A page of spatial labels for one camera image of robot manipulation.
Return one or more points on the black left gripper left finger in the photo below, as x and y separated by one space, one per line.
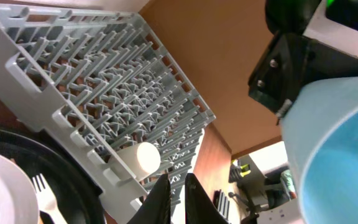
156 209

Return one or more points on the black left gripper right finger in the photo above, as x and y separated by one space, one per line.
199 209

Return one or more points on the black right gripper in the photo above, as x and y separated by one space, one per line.
291 62

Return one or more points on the white plastic cup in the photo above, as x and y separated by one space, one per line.
143 159

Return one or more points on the light blue plastic cup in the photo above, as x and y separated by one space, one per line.
320 133

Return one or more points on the grey dishwasher rack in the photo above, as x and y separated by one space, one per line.
97 82

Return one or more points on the round black tray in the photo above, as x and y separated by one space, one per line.
76 195

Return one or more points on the white plastic fork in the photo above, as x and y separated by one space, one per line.
47 201

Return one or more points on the light grey plate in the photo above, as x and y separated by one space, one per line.
18 202

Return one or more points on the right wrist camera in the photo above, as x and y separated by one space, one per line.
331 33

